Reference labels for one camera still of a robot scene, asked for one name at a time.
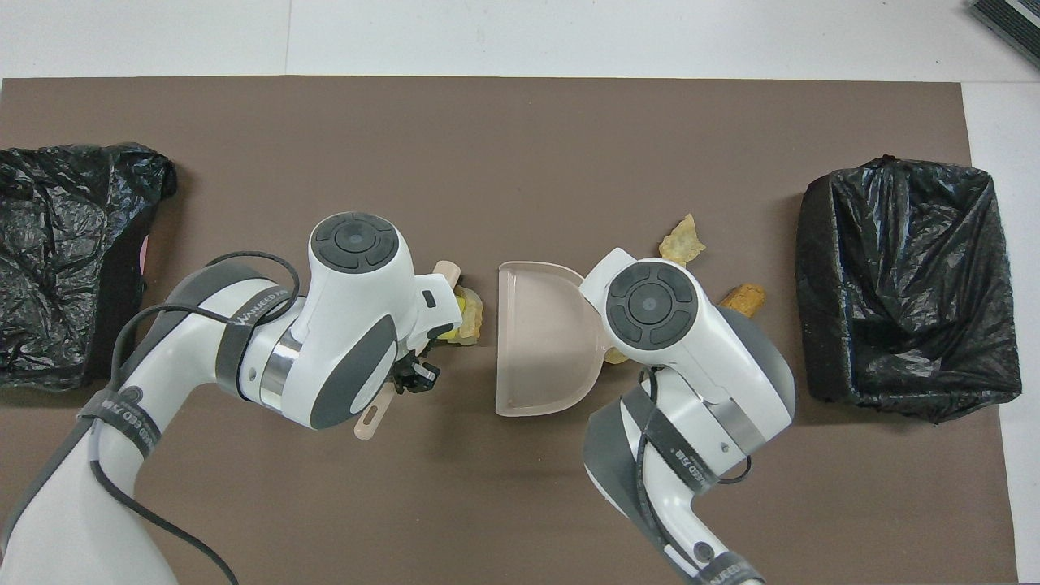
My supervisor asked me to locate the pink bin covered black bag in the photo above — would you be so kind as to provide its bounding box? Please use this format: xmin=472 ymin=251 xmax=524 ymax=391
xmin=0 ymin=143 xmax=178 ymax=392

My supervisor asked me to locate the dark ribbed panel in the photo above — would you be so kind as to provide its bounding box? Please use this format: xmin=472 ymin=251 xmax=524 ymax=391
xmin=968 ymin=0 xmax=1040 ymax=70

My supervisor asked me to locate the beige hand brush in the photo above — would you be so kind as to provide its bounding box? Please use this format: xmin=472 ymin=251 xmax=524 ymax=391
xmin=353 ymin=260 xmax=464 ymax=441

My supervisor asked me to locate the brown table mat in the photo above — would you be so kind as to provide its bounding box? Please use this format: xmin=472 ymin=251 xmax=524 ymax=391
xmin=0 ymin=77 xmax=1021 ymax=585

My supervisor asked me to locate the beige plastic dustpan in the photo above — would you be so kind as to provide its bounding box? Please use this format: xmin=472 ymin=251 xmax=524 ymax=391
xmin=495 ymin=261 xmax=606 ymax=419

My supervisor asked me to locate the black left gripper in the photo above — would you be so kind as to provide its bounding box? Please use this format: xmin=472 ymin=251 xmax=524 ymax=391
xmin=393 ymin=349 xmax=442 ymax=396

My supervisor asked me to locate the open black bag lined bin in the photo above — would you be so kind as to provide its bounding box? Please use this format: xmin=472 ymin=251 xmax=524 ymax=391
xmin=795 ymin=154 xmax=1023 ymax=425

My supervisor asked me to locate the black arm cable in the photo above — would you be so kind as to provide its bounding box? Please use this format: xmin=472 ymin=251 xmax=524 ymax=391
xmin=634 ymin=367 xmax=755 ymax=570
xmin=89 ymin=250 xmax=301 ymax=585

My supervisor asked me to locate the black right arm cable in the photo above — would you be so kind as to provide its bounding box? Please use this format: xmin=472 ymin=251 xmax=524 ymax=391
xmin=634 ymin=367 xmax=755 ymax=570

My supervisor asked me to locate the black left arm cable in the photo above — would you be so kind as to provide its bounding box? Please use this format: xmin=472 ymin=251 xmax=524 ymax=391
xmin=89 ymin=250 xmax=301 ymax=585

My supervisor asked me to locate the orange brown bread nugget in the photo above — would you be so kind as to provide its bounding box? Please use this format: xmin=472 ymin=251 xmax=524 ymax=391
xmin=719 ymin=283 xmax=766 ymax=318

